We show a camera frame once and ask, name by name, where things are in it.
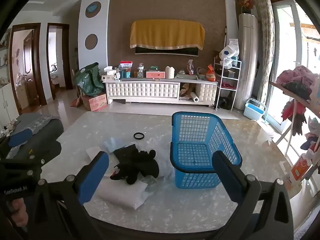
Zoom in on black television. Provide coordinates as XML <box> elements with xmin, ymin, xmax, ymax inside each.
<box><xmin>135</xmin><ymin>45</ymin><xmax>200</xmax><ymax>56</ymax></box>

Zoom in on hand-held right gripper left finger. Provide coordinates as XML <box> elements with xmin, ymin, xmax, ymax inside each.
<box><xmin>34</xmin><ymin>151</ymin><xmax>110</xmax><ymax>240</ymax></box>

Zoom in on white tufted television cabinet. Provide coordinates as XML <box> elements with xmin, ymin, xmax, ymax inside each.
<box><xmin>104</xmin><ymin>76</ymin><xmax>218</xmax><ymax>107</ymax></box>

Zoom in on standing air conditioner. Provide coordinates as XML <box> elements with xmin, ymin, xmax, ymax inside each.
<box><xmin>234</xmin><ymin>13</ymin><xmax>259</xmax><ymax>110</ymax></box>

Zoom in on orange detergent bag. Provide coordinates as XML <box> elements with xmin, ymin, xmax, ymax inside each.
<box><xmin>291</xmin><ymin>152</ymin><xmax>312</xmax><ymax>180</ymax></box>

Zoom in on person's left hand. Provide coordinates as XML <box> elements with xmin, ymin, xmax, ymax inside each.
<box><xmin>10</xmin><ymin>199</ymin><xmax>29</xmax><ymax>227</ymax></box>

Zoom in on black cloth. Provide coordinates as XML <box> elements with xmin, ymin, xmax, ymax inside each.
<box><xmin>110</xmin><ymin>145</ymin><xmax>160</xmax><ymax>185</ymax></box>

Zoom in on pink flat box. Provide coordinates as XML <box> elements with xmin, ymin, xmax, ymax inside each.
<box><xmin>146</xmin><ymin>71</ymin><xmax>166</xmax><ymax>79</ymax></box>

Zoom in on white foam sheet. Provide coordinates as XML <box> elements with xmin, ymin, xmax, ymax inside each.
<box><xmin>86</xmin><ymin>146</ymin><xmax>115</xmax><ymax>161</ymax></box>

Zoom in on brown door frame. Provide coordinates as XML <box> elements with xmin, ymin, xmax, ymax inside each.
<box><xmin>46</xmin><ymin>23</ymin><xmax>73</xmax><ymax>100</ymax></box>

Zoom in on red and white box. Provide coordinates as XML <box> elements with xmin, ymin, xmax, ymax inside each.
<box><xmin>119</xmin><ymin>61</ymin><xmax>133</xmax><ymax>72</ymax></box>

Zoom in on pink cardboard box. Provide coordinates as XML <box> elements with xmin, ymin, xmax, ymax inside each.
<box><xmin>82</xmin><ymin>93</ymin><xmax>108</xmax><ymax>112</ymax></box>

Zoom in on blue plastic basket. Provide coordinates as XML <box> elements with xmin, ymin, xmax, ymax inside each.
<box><xmin>170</xmin><ymin>112</ymin><xmax>242</xmax><ymax>189</ymax></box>

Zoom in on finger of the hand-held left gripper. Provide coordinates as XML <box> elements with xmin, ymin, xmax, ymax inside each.
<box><xmin>15</xmin><ymin>141</ymin><xmax>62</xmax><ymax>165</ymax></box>
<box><xmin>7</xmin><ymin>130</ymin><xmax>34</xmax><ymax>147</ymax></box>

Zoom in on dried flower decoration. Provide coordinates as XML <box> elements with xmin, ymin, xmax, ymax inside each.
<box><xmin>240</xmin><ymin>0</ymin><xmax>255</xmax><ymax>13</ymax></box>

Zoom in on hanging red clothes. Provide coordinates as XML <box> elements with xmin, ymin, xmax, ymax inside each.
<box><xmin>281</xmin><ymin>100</ymin><xmax>307</xmax><ymax>135</ymax></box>

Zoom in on green plastic bag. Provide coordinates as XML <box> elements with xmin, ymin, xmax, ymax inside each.
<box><xmin>73</xmin><ymin>62</ymin><xmax>105</xmax><ymax>97</ymax></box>

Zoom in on white side cabinet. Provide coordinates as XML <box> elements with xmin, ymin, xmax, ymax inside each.
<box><xmin>0</xmin><ymin>82</ymin><xmax>19</xmax><ymax>128</ymax></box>

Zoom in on grey patterned cushion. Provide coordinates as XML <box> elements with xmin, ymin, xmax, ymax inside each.
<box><xmin>10</xmin><ymin>112</ymin><xmax>59</xmax><ymax>135</ymax></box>

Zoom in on hanging mixed clothes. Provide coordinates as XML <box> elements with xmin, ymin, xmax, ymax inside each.
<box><xmin>299</xmin><ymin>116</ymin><xmax>320</xmax><ymax>153</ymax></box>

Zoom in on blue mop bucket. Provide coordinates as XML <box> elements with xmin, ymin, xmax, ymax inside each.
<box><xmin>244</xmin><ymin>98</ymin><xmax>267</xmax><ymax>120</ymax></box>

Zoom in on wooden clothes rack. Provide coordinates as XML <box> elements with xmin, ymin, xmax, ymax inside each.
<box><xmin>269</xmin><ymin>80</ymin><xmax>320</xmax><ymax>155</ymax></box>

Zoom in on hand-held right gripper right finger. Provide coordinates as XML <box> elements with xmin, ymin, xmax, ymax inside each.
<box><xmin>212</xmin><ymin>151</ymin><xmax>294</xmax><ymax>240</ymax></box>

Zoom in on round wall decoration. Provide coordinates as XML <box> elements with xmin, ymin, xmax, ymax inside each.
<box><xmin>85</xmin><ymin>1</ymin><xmax>102</xmax><ymax>18</ymax></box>
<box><xmin>84</xmin><ymin>34</ymin><xmax>98</xmax><ymax>50</ymax></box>

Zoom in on brown wooden door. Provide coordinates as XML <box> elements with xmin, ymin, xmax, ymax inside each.
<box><xmin>9</xmin><ymin>23</ymin><xmax>47</xmax><ymax>109</ymax></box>

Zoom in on white wire shelf rack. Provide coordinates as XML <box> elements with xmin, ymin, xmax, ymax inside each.
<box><xmin>214</xmin><ymin>56</ymin><xmax>242</xmax><ymax>110</ymax></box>

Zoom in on orange snack bag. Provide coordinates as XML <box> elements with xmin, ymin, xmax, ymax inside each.
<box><xmin>206</xmin><ymin>64</ymin><xmax>217</xmax><ymax>81</ymax></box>

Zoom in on clear plastic sheet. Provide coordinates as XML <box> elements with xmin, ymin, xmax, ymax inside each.
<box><xmin>142</xmin><ymin>172</ymin><xmax>175</xmax><ymax>192</ymax></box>

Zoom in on pink clothes pile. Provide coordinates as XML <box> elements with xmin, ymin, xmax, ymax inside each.
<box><xmin>276</xmin><ymin>66</ymin><xmax>319</xmax><ymax>99</ymax></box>

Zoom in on patterned curtain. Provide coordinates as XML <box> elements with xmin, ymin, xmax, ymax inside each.
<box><xmin>252</xmin><ymin>0</ymin><xmax>275</xmax><ymax>105</ymax></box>

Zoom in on white quilted cloth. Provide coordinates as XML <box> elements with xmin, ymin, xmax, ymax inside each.
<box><xmin>96</xmin><ymin>177</ymin><xmax>148</xmax><ymax>209</ymax></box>

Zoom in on clear bubble wrap sheet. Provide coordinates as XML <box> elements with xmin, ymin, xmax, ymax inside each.
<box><xmin>104</xmin><ymin>137</ymin><xmax>137</xmax><ymax>153</ymax></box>

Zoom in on white plastic bags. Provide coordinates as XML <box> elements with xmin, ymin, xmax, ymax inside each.
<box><xmin>219</xmin><ymin>39</ymin><xmax>240</xmax><ymax>68</ymax></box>

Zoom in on yellow television cover cloth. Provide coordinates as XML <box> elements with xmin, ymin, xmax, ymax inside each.
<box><xmin>130</xmin><ymin>19</ymin><xmax>205</xmax><ymax>51</ymax></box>

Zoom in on white tissue box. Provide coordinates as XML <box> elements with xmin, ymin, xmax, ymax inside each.
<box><xmin>101</xmin><ymin>66</ymin><xmax>120</xmax><ymax>81</ymax></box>

